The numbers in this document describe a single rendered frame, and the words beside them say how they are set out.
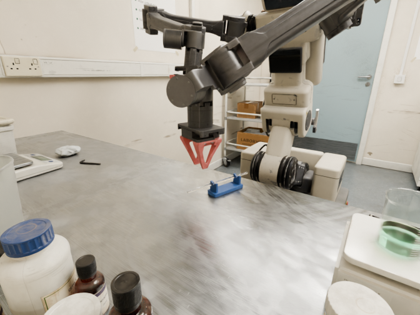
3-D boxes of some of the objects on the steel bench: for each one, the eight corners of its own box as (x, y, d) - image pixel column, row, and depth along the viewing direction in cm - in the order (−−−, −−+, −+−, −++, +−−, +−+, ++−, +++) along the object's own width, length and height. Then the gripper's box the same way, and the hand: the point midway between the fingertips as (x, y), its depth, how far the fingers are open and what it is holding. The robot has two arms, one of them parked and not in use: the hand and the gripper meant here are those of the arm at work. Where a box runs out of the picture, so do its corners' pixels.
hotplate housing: (345, 231, 47) (353, 195, 45) (432, 259, 40) (447, 218, 38) (322, 320, 30) (332, 270, 28) (466, 395, 23) (499, 339, 20)
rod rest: (235, 183, 68) (235, 172, 67) (243, 187, 66) (244, 175, 64) (207, 193, 63) (207, 180, 61) (214, 198, 60) (214, 185, 59)
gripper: (227, 101, 50) (225, 169, 55) (199, 97, 57) (200, 157, 63) (200, 104, 46) (200, 177, 51) (174, 99, 54) (177, 163, 59)
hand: (200, 163), depth 57 cm, fingers open, 3 cm apart
